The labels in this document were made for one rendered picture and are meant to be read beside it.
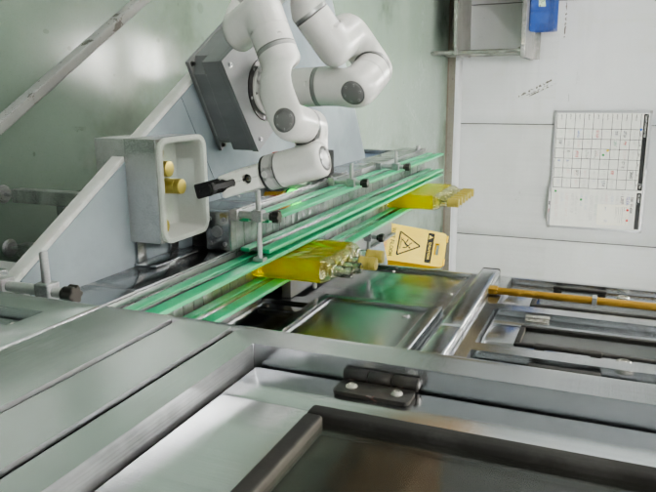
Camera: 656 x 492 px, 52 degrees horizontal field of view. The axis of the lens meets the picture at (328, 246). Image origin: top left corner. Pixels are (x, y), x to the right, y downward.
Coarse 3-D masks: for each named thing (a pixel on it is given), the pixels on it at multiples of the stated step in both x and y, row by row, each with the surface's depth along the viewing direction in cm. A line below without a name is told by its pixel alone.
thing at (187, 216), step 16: (160, 144) 138; (176, 144) 155; (192, 144) 153; (160, 160) 139; (176, 160) 156; (192, 160) 154; (160, 176) 139; (176, 176) 156; (192, 176) 155; (160, 192) 140; (192, 192) 156; (160, 208) 141; (176, 208) 157; (192, 208) 157; (208, 208) 157; (176, 224) 157; (192, 224) 157; (208, 224) 157; (176, 240) 146
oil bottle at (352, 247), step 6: (318, 240) 184; (324, 240) 184; (330, 240) 184; (324, 246) 180; (330, 246) 179; (336, 246) 179; (342, 246) 178; (348, 246) 178; (354, 246) 179; (354, 252) 178
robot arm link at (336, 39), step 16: (320, 16) 151; (336, 16) 161; (352, 16) 160; (304, 32) 154; (320, 32) 152; (336, 32) 153; (352, 32) 156; (368, 32) 161; (320, 48) 154; (336, 48) 153; (352, 48) 156; (368, 48) 163; (336, 64) 156
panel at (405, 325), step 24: (312, 312) 173; (336, 312) 173; (360, 312) 173; (384, 312) 173; (408, 312) 173; (432, 312) 171; (336, 336) 157; (360, 336) 157; (384, 336) 157; (408, 336) 155
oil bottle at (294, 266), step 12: (276, 264) 167; (288, 264) 165; (300, 264) 164; (312, 264) 163; (324, 264) 162; (264, 276) 169; (276, 276) 168; (288, 276) 166; (300, 276) 165; (312, 276) 164; (324, 276) 163
